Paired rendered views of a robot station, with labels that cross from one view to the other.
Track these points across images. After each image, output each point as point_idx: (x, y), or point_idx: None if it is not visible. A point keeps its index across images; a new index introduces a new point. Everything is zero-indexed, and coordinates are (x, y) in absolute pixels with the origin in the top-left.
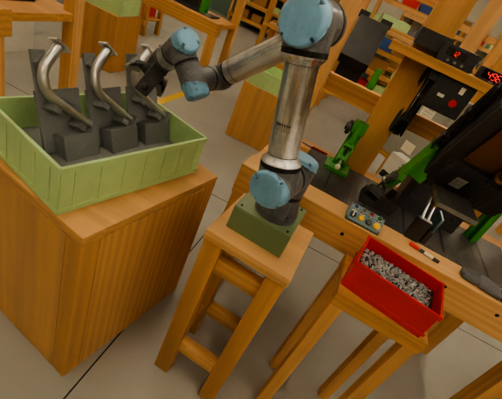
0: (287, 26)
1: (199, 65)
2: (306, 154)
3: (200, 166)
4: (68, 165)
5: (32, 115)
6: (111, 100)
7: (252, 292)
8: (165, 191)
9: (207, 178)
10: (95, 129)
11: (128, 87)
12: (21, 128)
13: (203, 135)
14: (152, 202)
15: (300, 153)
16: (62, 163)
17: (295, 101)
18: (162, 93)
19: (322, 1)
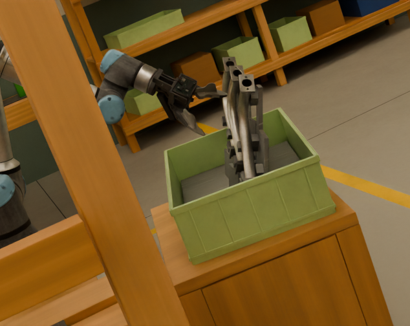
0: None
1: (101, 85)
2: None
3: (202, 271)
4: (220, 175)
5: (290, 136)
6: (231, 129)
7: None
8: (172, 242)
9: (172, 275)
10: (229, 154)
11: (256, 127)
12: (290, 147)
13: (177, 207)
14: (163, 235)
15: None
16: (224, 173)
17: None
18: (191, 129)
19: None
